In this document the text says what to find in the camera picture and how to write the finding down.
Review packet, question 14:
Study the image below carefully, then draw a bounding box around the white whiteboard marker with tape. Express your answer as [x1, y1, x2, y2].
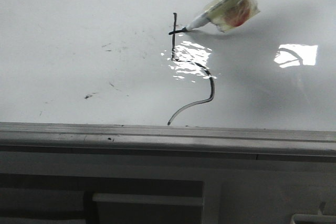
[184, 0, 260, 32]

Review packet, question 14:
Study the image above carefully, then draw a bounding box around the white tray corner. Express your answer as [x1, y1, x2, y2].
[290, 201, 335, 224]

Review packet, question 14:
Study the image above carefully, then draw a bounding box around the white whiteboard with aluminium frame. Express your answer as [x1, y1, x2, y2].
[1, 0, 335, 156]

